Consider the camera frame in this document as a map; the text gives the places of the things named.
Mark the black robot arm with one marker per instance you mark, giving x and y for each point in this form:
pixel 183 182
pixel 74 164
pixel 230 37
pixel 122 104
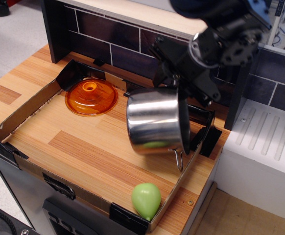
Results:
pixel 202 9

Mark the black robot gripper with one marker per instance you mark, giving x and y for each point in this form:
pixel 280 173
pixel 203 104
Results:
pixel 229 40

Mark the black oven front panel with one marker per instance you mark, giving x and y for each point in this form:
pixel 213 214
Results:
pixel 64 223

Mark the cardboard fence with black tape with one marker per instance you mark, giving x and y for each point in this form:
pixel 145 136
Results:
pixel 87 165

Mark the stainless steel pot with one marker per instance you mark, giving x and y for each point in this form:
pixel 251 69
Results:
pixel 158 122

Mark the white drying rack sink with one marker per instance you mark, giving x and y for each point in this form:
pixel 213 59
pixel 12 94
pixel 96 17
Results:
pixel 252 163

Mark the dark grey shelf post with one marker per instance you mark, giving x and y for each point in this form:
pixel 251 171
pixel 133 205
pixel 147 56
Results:
pixel 241 75

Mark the dark left shelf post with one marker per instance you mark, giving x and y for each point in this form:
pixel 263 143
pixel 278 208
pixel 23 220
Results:
pixel 55 21

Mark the orange transparent pot lid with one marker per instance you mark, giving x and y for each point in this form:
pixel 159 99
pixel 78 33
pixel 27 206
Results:
pixel 91 97

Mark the green plastic pear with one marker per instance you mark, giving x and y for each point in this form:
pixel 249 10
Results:
pixel 146 199

